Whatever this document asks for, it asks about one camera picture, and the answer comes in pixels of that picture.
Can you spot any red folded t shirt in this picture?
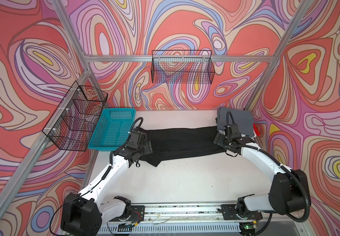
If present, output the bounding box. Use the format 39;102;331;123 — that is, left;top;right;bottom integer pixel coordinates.
253;124;260;136

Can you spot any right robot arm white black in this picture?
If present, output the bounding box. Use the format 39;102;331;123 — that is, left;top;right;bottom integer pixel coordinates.
213;107;311;222

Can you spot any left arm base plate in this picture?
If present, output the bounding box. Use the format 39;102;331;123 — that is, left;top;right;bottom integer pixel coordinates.
109;205;145;223

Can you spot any aluminium frame crossbar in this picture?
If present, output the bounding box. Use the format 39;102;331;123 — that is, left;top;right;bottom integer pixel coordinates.
84;55;275;63

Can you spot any black wire basket back wall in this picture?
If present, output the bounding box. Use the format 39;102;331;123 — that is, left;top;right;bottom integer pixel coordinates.
151;49;215;84

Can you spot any black wire basket left wall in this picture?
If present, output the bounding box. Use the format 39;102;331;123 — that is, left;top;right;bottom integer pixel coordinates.
42;82;108;151

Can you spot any teal plastic basket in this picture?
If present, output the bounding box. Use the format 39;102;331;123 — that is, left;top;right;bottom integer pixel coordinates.
88;108;136;151

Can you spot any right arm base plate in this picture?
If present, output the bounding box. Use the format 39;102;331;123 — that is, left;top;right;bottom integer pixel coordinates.
217;203;263;221

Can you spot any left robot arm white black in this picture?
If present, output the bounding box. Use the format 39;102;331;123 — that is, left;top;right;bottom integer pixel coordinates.
58;117;153;236

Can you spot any black t shirt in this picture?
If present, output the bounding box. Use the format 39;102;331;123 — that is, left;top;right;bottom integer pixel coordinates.
141;126;225;167

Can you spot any black wire basket wall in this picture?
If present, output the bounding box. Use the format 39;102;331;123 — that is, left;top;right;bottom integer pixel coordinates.
42;82;108;151
151;49;215;84

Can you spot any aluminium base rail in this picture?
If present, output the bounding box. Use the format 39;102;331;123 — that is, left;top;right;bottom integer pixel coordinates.
57;202;306;236

